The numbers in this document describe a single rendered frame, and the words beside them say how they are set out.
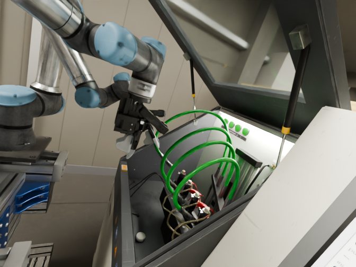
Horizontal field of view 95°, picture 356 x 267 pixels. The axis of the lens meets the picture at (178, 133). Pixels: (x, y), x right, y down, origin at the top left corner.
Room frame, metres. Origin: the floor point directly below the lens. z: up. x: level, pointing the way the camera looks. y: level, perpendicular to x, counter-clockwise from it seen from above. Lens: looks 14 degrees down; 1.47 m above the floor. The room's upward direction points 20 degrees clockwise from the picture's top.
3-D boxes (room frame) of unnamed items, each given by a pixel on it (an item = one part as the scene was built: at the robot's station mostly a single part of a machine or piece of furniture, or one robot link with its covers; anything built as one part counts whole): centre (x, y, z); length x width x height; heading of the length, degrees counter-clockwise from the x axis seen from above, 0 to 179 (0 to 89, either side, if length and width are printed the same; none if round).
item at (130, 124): (0.49, 0.15, 1.35); 0.09 x 0.08 x 0.12; 115
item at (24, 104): (0.60, 0.64, 1.20); 0.13 x 0.12 x 0.14; 3
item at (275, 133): (0.84, -0.33, 1.43); 0.54 x 0.03 x 0.02; 25
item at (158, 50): (0.49, 0.15, 1.51); 0.09 x 0.08 x 0.11; 161
